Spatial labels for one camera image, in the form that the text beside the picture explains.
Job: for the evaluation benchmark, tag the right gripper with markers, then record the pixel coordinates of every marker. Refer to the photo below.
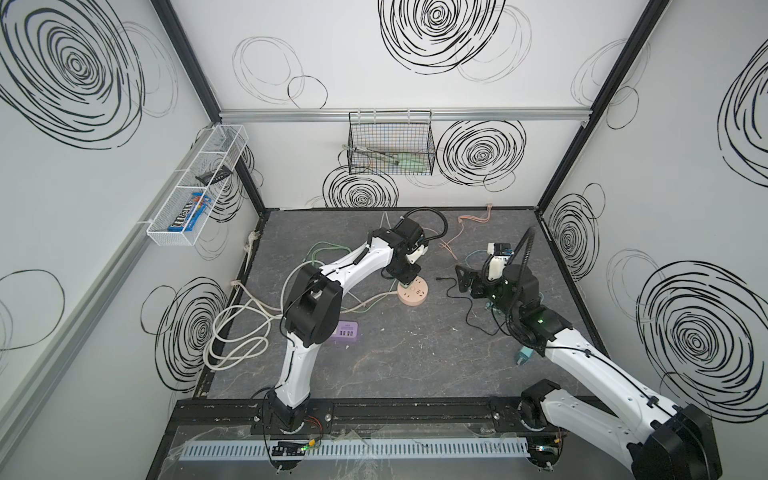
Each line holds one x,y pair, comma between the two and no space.
474,282

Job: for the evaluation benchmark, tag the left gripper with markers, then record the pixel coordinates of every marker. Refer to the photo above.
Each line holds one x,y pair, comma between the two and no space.
402,271

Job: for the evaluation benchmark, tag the round pink power strip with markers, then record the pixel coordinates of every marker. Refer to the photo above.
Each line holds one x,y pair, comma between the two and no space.
414,294

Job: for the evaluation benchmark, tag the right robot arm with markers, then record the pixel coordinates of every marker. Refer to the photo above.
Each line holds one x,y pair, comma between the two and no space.
646,432

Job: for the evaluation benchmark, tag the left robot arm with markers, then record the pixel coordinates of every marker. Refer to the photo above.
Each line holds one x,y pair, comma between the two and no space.
313,307

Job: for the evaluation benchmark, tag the purple power strip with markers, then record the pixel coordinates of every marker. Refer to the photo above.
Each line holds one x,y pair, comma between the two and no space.
346,332

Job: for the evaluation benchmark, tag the green cloth in basket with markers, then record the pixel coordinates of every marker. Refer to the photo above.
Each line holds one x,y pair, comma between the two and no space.
413,163

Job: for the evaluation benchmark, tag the metal tongs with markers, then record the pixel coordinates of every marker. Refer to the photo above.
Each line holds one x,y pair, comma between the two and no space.
372,154

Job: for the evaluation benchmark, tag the black remote control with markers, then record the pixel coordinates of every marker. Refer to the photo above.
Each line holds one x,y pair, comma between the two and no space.
214,176

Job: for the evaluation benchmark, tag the blue candy pack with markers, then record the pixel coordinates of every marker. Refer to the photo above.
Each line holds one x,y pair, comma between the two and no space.
194,207

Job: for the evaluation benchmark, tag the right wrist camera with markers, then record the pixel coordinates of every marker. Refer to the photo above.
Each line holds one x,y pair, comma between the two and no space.
499,255

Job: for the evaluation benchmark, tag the black wire basket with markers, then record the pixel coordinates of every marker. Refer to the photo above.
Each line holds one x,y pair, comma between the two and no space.
391,137

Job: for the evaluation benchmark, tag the white wire shelf basket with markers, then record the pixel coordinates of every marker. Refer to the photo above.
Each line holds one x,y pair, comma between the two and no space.
221,144

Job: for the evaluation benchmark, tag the aluminium wall rail back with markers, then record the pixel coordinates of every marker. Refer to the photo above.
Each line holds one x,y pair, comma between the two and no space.
295,115

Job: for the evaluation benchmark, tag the aluminium wall rail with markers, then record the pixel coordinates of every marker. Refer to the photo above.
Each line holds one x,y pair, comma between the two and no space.
295,115
64,213

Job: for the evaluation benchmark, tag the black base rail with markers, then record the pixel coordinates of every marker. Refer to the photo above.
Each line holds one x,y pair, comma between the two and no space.
330,417

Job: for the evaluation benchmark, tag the white slotted cable duct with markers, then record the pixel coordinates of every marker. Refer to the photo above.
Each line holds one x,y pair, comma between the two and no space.
352,449

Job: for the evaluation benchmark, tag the aluminium wall rail left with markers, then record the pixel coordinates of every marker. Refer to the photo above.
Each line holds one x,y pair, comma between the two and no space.
64,213

